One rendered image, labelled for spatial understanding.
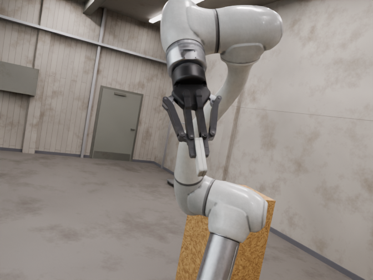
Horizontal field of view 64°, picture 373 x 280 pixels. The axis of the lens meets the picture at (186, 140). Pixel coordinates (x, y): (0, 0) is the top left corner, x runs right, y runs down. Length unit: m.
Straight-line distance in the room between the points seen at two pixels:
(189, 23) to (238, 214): 0.58
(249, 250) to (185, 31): 1.95
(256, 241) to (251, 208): 1.46
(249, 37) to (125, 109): 8.78
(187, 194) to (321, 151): 4.27
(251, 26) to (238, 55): 0.07
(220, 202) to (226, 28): 0.53
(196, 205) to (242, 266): 1.48
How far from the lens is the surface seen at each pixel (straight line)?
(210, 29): 0.72
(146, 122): 9.77
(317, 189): 5.17
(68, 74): 9.12
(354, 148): 4.88
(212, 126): 0.60
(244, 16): 0.74
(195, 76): 0.64
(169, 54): 0.69
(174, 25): 0.72
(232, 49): 0.74
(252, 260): 2.48
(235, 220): 0.98
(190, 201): 1.02
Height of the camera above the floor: 1.75
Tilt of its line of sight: 5 degrees down
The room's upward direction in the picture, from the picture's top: 11 degrees clockwise
